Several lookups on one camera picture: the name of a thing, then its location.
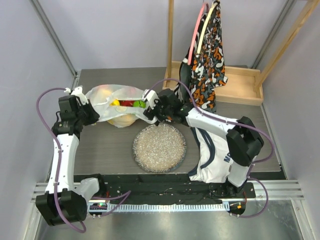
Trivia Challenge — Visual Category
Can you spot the green fake watermelon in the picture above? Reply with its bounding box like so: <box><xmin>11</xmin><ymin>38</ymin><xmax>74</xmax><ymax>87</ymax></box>
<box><xmin>132</xmin><ymin>100</ymin><xmax>146</xmax><ymax>109</ymax></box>

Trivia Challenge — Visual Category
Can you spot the red fake dragon fruit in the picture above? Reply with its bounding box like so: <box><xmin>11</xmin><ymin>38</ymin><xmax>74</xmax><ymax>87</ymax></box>
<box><xmin>119</xmin><ymin>100</ymin><xmax>135</xmax><ymax>107</ymax></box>

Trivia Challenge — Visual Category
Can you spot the yellow fake bell pepper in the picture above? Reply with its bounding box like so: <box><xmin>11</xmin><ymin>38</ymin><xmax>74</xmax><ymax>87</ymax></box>
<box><xmin>110</xmin><ymin>99</ymin><xmax>121</xmax><ymax>106</ymax></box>

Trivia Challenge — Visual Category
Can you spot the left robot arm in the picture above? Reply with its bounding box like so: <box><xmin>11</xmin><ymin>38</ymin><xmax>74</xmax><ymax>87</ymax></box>
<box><xmin>35</xmin><ymin>95</ymin><xmax>107</xmax><ymax>226</ymax></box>

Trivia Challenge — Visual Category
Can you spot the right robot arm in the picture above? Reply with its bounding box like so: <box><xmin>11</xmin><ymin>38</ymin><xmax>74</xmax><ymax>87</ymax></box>
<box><xmin>142</xmin><ymin>88</ymin><xmax>264</xmax><ymax>198</ymax></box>

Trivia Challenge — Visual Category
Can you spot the zebra striped garment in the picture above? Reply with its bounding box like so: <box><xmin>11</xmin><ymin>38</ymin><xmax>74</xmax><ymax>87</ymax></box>
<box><xmin>173</xmin><ymin>48</ymin><xmax>191</xmax><ymax>104</ymax></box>

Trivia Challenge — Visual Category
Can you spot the round glass plate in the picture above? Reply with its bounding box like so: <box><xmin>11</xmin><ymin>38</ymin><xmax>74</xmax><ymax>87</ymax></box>
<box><xmin>132</xmin><ymin>123</ymin><xmax>187</xmax><ymax>174</ymax></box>

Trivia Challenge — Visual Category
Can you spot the camouflage patterned garment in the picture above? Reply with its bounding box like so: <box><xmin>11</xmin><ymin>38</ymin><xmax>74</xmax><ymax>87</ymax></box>
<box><xmin>189</xmin><ymin>3</ymin><xmax>228</xmax><ymax>113</ymax></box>

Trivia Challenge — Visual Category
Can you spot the white navy-trimmed tank top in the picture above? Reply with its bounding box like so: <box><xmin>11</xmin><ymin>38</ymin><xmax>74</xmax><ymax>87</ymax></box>
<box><xmin>187</xmin><ymin>116</ymin><xmax>248</xmax><ymax>187</ymax></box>

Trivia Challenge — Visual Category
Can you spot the wooden clothes rack base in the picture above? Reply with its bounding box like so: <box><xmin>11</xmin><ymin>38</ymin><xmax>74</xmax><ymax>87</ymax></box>
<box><xmin>162</xmin><ymin>0</ymin><xmax>320</xmax><ymax>107</ymax></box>

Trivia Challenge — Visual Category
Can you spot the cream clothes hanger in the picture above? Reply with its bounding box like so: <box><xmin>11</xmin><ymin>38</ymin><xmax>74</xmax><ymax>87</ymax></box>
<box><xmin>196</xmin><ymin>0</ymin><xmax>220</xmax><ymax>54</ymax></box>

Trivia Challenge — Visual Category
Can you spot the pink clothes hanger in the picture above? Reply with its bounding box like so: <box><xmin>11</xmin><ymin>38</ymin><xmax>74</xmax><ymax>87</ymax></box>
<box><xmin>187</xmin><ymin>2</ymin><xmax>209</xmax><ymax>66</ymax></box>

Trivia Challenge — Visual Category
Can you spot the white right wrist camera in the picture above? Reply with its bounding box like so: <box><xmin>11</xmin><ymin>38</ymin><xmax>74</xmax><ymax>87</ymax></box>
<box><xmin>141</xmin><ymin>89</ymin><xmax>159</xmax><ymax>102</ymax></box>

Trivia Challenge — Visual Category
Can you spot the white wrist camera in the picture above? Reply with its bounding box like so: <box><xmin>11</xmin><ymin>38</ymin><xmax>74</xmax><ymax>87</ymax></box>
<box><xmin>141</xmin><ymin>89</ymin><xmax>159</xmax><ymax>102</ymax></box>
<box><xmin>64</xmin><ymin>86</ymin><xmax>89</xmax><ymax>105</ymax></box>

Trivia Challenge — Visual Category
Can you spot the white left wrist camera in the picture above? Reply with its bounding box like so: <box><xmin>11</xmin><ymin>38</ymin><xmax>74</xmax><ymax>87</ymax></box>
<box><xmin>64</xmin><ymin>86</ymin><xmax>89</xmax><ymax>105</ymax></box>

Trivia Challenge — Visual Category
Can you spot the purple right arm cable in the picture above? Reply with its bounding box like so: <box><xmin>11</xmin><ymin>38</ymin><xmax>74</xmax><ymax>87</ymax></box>
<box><xmin>149</xmin><ymin>78</ymin><xmax>275</xmax><ymax>219</ymax></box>

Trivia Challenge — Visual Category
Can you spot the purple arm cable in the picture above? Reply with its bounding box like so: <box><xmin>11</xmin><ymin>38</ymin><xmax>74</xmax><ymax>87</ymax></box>
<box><xmin>149</xmin><ymin>78</ymin><xmax>275</xmax><ymax>219</ymax></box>
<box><xmin>36</xmin><ymin>87</ymin><xmax>132</xmax><ymax>234</ymax></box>

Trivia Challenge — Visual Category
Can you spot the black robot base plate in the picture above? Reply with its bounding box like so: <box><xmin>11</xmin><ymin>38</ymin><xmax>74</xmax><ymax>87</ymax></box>
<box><xmin>73</xmin><ymin>173</ymin><xmax>257</xmax><ymax>204</ymax></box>

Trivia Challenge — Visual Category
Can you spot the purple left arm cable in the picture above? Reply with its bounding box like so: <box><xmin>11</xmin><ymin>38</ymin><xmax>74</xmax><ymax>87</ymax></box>
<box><xmin>36</xmin><ymin>87</ymin><xmax>132</xmax><ymax>234</ymax></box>

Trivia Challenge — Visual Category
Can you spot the white slotted cable duct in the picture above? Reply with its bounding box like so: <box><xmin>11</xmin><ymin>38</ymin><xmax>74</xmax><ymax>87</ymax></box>
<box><xmin>87</xmin><ymin>202</ymin><xmax>231</xmax><ymax>213</ymax></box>

